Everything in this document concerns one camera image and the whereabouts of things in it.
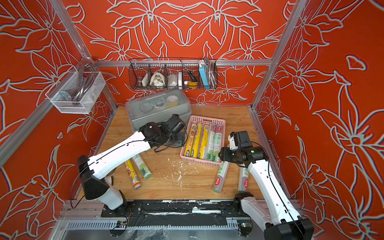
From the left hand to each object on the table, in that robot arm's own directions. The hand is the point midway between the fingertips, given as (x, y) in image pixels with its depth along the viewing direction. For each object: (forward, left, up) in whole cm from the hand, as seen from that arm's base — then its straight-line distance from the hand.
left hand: (181, 137), depth 75 cm
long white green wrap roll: (-14, -22, -18) cm, 32 cm away
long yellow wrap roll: (+2, -7, -18) cm, 20 cm away
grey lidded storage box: (+26, +19, -5) cm, 33 cm away
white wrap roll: (-13, -34, -18) cm, 41 cm away
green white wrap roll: (+14, -18, -18) cm, 29 cm away
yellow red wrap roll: (+4, -3, -19) cm, 20 cm away
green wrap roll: (+8, -21, -17) cm, 29 cm away
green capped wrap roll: (-13, +19, -18) cm, 30 cm away
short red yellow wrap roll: (-14, +26, -19) cm, 35 cm away
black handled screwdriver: (+42, -3, +10) cm, 43 cm away
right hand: (-5, -21, -7) cm, 23 cm away
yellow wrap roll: (+9, -13, -19) cm, 25 cm away
